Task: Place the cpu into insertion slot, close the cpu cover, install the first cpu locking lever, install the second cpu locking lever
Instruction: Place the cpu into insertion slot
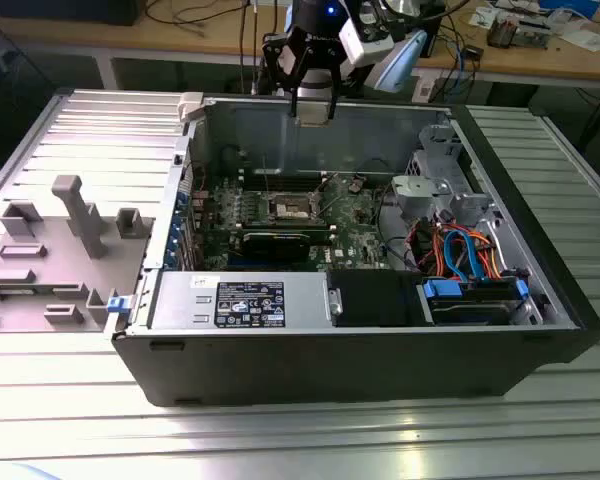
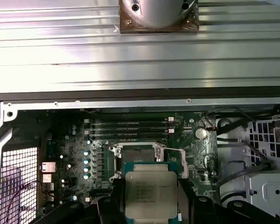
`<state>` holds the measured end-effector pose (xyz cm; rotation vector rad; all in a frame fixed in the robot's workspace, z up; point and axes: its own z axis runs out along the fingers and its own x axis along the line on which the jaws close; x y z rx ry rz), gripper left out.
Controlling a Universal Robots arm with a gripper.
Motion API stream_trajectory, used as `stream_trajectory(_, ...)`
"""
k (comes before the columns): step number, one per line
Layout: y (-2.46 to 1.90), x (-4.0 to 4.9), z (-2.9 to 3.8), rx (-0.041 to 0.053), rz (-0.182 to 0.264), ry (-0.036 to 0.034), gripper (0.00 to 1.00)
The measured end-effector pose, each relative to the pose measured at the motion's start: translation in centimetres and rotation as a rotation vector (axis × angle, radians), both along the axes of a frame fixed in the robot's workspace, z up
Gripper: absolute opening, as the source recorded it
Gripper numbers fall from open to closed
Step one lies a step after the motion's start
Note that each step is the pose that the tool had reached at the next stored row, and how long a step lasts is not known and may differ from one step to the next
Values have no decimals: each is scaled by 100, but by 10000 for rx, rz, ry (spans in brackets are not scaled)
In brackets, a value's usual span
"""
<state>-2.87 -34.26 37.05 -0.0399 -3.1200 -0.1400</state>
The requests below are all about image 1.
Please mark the blue slot retainer clip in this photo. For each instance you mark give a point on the blue slot retainer clip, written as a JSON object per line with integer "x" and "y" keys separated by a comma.
{"x": 173, "y": 243}
{"x": 169, "y": 260}
{"x": 178, "y": 220}
{"x": 182, "y": 199}

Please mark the small black box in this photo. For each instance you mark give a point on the small black box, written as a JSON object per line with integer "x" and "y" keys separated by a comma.
{"x": 472, "y": 52}

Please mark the finned metal heat sink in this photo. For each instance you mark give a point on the finned metal heat sink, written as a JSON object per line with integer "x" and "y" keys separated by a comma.
{"x": 502, "y": 32}

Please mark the blue case latch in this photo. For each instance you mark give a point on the blue case latch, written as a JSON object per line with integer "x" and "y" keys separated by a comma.
{"x": 117, "y": 305}

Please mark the grey parts rack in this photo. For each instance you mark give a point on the grey parts rack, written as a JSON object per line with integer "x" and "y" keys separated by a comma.
{"x": 55, "y": 260}

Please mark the black monitor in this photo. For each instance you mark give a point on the black monitor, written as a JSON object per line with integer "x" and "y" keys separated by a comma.
{"x": 65, "y": 10}

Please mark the silver CPU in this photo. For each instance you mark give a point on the silver CPU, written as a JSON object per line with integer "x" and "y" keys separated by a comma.
{"x": 314, "y": 119}

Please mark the round coin battery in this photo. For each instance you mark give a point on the round coin battery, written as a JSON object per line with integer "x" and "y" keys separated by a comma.
{"x": 356, "y": 187}

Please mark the CPU socket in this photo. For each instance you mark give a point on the CPU socket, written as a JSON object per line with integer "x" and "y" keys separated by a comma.
{"x": 290, "y": 209}

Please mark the small black case clip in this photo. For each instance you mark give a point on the small black case clip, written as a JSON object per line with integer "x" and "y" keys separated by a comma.
{"x": 178, "y": 159}

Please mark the grey case latch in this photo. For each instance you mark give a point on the grey case latch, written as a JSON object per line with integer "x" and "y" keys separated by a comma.
{"x": 190, "y": 105}

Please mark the white labelled box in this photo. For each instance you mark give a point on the white labelled box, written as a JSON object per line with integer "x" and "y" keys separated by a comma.
{"x": 423, "y": 89}

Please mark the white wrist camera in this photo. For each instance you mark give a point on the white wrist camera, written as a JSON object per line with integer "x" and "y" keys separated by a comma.
{"x": 365, "y": 47}

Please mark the white paper sheet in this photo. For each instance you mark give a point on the white paper sheet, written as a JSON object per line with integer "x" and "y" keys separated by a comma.
{"x": 591, "y": 40}
{"x": 482, "y": 17}

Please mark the green circuit board device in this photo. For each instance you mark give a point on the green circuit board device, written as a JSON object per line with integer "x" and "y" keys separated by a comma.
{"x": 532, "y": 36}

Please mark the tall black box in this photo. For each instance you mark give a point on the tall black box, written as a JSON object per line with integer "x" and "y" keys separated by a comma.
{"x": 434, "y": 30}

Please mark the grey power supply unit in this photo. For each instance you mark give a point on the grey power supply unit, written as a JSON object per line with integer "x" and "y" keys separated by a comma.
{"x": 190, "y": 300}

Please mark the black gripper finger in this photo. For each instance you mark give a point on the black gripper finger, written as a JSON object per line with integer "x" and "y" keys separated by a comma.
{"x": 272, "y": 55}
{"x": 336, "y": 65}

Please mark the metal drive cage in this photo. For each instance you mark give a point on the metal drive cage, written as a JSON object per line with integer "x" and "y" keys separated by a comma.
{"x": 420, "y": 195}

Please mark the black graphics card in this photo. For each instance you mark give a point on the black graphics card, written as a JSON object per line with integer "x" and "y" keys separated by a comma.
{"x": 275, "y": 247}

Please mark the black RAM slot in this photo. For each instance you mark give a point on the black RAM slot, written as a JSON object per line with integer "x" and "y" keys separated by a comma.
{"x": 285, "y": 184}
{"x": 285, "y": 176}

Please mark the blue expansion slot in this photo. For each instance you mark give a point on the blue expansion slot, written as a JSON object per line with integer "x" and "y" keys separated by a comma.
{"x": 237, "y": 261}

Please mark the blue box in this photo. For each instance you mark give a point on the blue box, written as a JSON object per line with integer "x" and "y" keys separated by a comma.
{"x": 570, "y": 5}

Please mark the disk with blue carrier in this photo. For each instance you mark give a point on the disk with blue carrier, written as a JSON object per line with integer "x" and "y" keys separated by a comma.
{"x": 442, "y": 289}

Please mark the black open PC case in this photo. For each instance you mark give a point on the black open PC case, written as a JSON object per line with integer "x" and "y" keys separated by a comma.
{"x": 330, "y": 365}

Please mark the wooden desk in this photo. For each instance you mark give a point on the wooden desk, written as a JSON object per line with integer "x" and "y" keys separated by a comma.
{"x": 180, "y": 42}

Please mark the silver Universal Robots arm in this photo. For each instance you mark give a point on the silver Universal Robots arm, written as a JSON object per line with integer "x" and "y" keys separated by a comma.
{"x": 400, "y": 60}

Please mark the green motherboard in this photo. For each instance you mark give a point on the green motherboard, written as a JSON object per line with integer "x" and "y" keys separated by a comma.
{"x": 352, "y": 235}

